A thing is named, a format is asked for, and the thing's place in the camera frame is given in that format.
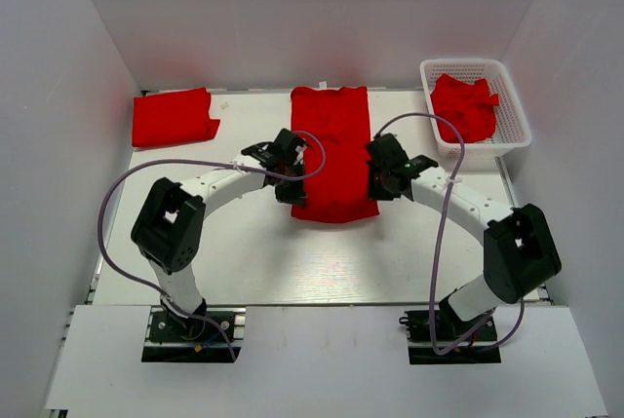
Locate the red t shirt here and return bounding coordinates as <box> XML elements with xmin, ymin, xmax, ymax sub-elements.
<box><xmin>132</xmin><ymin>88</ymin><xmax>220</xmax><ymax>148</ymax></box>
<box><xmin>291</xmin><ymin>86</ymin><xmax>379</xmax><ymax>224</ymax></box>

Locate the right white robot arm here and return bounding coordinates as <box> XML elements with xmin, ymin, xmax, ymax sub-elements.
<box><xmin>367</xmin><ymin>133</ymin><xmax>562</xmax><ymax>339</ymax></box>

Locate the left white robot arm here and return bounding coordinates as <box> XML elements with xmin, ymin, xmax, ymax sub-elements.
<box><xmin>131</xmin><ymin>129</ymin><xmax>306</xmax><ymax>339</ymax></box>

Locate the crumpled red shirt in basket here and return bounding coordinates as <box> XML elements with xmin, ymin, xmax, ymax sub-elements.
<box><xmin>430</xmin><ymin>74</ymin><xmax>500</xmax><ymax>143</ymax></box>

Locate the white plastic mesh basket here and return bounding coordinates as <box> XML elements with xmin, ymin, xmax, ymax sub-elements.
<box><xmin>420</xmin><ymin>58</ymin><xmax>531</xmax><ymax>160</ymax></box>

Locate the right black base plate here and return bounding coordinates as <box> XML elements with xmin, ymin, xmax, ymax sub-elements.
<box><xmin>399</xmin><ymin>308</ymin><xmax>502</xmax><ymax>366</ymax></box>

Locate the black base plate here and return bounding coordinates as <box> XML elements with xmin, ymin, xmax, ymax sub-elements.
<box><xmin>141</xmin><ymin>307</ymin><xmax>246</xmax><ymax>363</ymax></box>
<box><xmin>399</xmin><ymin>308</ymin><xmax>502</xmax><ymax>366</ymax></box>

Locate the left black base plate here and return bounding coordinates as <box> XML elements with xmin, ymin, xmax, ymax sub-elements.
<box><xmin>141</xmin><ymin>307</ymin><xmax>246</xmax><ymax>363</ymax></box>

